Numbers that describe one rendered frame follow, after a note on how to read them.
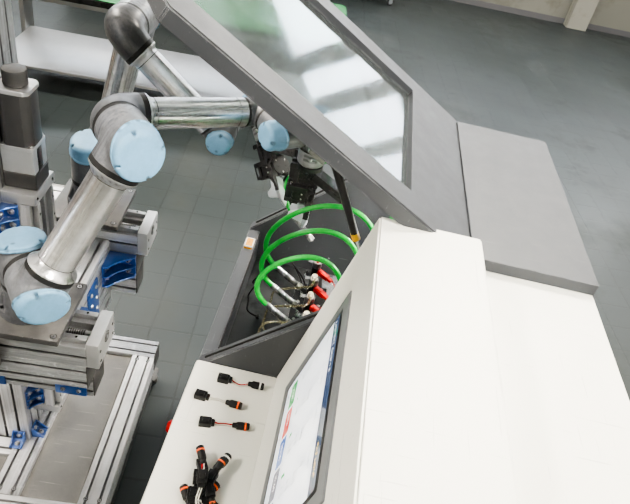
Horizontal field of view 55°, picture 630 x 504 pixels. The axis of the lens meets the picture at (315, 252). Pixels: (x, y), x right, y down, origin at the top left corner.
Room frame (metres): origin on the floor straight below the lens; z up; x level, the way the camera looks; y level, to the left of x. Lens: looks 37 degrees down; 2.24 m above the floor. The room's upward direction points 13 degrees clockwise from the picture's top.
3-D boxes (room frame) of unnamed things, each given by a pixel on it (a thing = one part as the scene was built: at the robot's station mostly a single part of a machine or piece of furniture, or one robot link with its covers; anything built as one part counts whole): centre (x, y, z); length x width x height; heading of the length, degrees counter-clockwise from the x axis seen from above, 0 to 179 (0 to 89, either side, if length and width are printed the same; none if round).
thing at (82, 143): (1.58, 0.74, 1.20); 0.13 x 0.12 x 0.14; 2
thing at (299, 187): (1.45, 0.07, 1.37); 0.09 x 0.08 x 0.12; 90
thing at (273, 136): (1.39, 0.15, 1.53); 0.11 x 0.11 x 0.08; 41
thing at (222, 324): (1.44, 0.22, 0.87); 0.62 x 0.04 x 0.16; 0
